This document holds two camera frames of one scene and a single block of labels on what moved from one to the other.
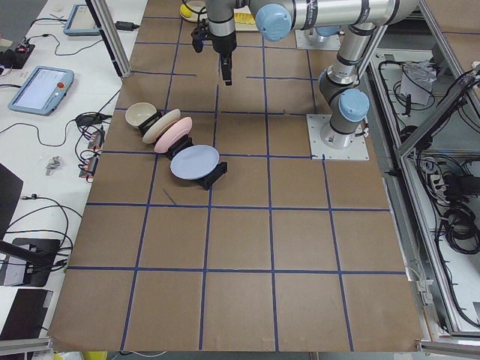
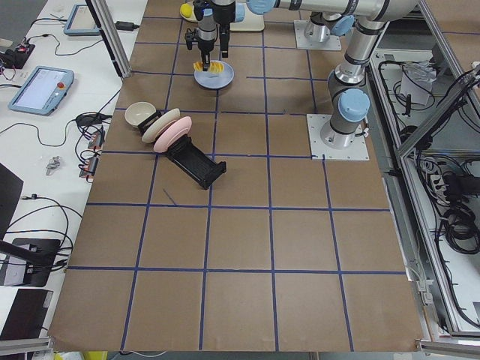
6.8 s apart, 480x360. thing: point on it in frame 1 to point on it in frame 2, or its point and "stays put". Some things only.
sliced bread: [244, 18] to [214, 67]
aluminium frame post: [102, 13] stays put
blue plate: [193, 162] to [215, 81]
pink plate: [175, 131] stays put
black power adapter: [126, 25] stays put
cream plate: [151, 134] stays put
